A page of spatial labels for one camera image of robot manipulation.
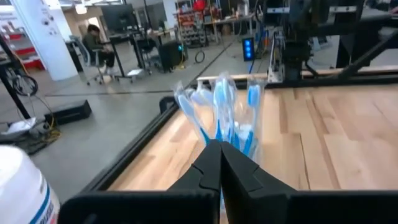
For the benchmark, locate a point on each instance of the black computer monitor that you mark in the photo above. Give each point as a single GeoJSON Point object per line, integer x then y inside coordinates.
{"type": "Point", "coordinates": [119, 18]}

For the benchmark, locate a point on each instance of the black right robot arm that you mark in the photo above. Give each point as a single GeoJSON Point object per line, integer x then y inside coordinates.
{"type": "Point", "coordinates": [292, 56]}

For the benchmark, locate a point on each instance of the person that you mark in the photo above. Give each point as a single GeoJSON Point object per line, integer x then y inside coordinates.
{"type": "Point", "coordinates": [93, 42]}

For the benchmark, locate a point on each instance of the clear acrylic organizer box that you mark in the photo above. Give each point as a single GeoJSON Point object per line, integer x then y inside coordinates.
{"type": "Point", "coordinates": [256, 149]}

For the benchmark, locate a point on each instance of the red storage shelf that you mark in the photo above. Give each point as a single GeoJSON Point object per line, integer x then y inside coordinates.
{"type": "Point", "coordinates": [32, 53]}

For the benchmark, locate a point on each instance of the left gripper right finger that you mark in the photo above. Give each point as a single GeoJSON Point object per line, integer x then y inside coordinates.
{"type": "Point", "coordinates": [239, 177]}

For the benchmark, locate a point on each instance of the black controller box with lights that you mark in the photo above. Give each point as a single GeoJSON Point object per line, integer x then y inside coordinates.
{"type": "Point", "coordinates": [248, 49]}

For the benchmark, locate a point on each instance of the white building column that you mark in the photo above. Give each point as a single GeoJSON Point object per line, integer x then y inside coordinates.
{"type": "Point", "coordinates": [46, 37]}

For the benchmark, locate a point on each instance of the grey office chair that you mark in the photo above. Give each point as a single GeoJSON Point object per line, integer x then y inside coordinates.
{"type": "Point", "coordinates": [77, 49]}

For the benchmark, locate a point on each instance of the red parts rack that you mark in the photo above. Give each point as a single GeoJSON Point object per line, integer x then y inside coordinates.
{"type": "Point", "coordinates": [189, 20]}

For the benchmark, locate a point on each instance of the black aluminium table frame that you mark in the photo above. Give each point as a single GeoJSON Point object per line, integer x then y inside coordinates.
{"type": "Point", "coordinates": [135, 146]}

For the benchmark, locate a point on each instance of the white bag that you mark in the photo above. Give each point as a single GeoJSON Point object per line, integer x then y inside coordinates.
{"type": "Point", "coordinates": [18, 127]}

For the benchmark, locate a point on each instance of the yellow white Lysol wipes canister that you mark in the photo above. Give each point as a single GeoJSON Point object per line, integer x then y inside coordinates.
{"type": "Point", "coordinates": [21, 186]}

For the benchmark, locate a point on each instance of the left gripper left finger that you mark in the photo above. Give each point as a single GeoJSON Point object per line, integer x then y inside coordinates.
{"type": "Point", "coordinates": [208, 174]}

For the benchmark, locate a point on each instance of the black computer tower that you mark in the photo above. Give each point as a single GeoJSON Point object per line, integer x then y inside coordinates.
{"type": "Point", "coordinates": [171, 56]}

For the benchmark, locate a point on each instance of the black floor box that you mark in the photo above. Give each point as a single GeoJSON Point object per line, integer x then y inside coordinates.
{"type": "Point", "coordinates": [68, 112]}

